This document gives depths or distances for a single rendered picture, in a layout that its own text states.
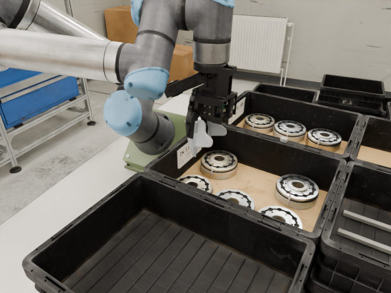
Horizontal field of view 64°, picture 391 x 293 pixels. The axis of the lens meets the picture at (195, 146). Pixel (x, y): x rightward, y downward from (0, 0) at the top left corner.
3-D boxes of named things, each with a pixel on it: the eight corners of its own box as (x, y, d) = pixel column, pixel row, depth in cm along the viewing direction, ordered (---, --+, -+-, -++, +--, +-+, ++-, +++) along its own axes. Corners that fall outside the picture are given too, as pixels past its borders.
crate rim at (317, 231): (140, 178, 73) (139, 169, 71) (205, 127, 94) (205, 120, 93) (315, 250, 55) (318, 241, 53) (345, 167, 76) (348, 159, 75)
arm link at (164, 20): (120, 27, 57) (178, 31, 55) (134, -25, 59) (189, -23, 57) (135, 50, 64) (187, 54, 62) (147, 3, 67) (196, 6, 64)
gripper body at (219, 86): (220, 128, 64) (224, 70, 58) (185, 118, 68) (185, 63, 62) (235, 117, 70) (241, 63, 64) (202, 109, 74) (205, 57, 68)
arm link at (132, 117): (120, 140, 99) (93, 127, 87) (130, 102, 102) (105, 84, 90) (153, 144, 95) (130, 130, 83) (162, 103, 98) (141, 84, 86)
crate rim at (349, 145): (205, 127, 94) (205, 120, 93) (245, 95, 116) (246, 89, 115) (345, 167, 76) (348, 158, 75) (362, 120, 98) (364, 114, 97)
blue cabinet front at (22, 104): (5, 129, 217) (-25, 47, 188) (78, 94, 273) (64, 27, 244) (8, 130, 216) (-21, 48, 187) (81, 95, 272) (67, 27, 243)
